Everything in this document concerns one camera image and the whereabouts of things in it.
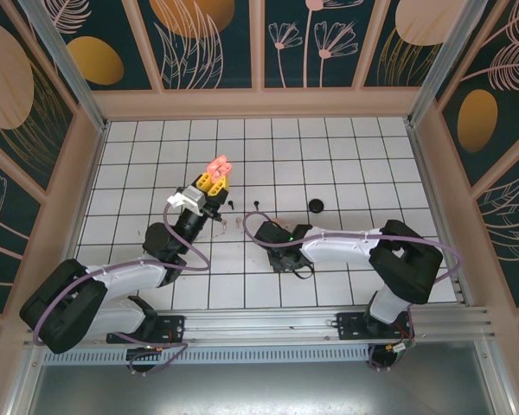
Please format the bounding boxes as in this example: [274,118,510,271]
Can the aluminium table edge profile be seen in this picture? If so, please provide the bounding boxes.
[404,116,475,309]
[47,120,110,313]

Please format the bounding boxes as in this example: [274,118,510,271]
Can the dark panel orange circle leaves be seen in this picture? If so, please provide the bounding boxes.
[129,0,255,92]

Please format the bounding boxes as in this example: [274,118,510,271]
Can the dark panel outlined flowers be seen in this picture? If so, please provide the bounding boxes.
[259,0,373,91]

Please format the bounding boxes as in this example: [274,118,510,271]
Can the grey metal sheet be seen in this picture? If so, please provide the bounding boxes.
[6,362,518,415]

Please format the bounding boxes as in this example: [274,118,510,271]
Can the dark panel single flower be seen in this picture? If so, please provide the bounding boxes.
[0,129,48,316]

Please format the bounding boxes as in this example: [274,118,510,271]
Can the dark panel peach circle gold lines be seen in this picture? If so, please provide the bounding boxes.
[0,0,80,198]

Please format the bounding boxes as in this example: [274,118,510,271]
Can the dark panel feather outlines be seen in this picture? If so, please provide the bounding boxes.
[471,159,519,310]

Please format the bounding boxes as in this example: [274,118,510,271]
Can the dark panel gold oval feathers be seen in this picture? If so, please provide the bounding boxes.
[432,0,519,191]

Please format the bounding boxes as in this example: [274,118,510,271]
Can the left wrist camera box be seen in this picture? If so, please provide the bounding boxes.
[166,184,208,214]

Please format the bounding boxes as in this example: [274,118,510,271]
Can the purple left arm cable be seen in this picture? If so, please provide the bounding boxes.
[33,202,211,376]

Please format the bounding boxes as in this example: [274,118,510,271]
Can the thin black right gripper cable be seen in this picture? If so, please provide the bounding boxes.
[292,262,316,281]

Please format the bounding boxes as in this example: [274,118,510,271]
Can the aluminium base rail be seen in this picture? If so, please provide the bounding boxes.
[23,304,498,349]

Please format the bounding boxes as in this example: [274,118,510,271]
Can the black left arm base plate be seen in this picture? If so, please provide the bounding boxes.
[106,314,187,346]

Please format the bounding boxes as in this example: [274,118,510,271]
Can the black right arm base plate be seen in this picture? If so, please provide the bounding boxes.
[336,311,416,342]

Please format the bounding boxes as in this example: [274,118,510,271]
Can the grey slotted cable duct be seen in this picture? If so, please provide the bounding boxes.
[41,348,373,367]

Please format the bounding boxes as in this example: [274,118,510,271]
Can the aluminium corner post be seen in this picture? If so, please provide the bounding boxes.
[407,0,490,129]
[16,0,110,133]

